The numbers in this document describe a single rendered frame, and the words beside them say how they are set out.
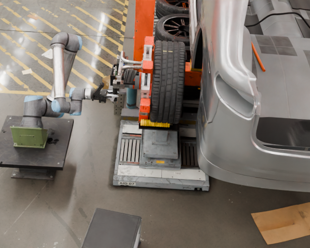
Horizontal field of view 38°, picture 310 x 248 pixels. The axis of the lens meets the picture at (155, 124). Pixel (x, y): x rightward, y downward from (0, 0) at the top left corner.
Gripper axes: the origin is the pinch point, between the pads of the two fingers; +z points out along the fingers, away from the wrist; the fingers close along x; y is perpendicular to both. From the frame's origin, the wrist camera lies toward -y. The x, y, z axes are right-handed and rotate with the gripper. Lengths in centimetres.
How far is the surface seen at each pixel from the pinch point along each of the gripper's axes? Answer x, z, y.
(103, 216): 81, -2, 49
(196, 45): -55, 63, -15
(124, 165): 5, 8, 75
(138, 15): -60, 12, -37
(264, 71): -13, 114, -23
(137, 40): -60, 12, -14
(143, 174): 14, 25, 75
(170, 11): -219, 45, 37
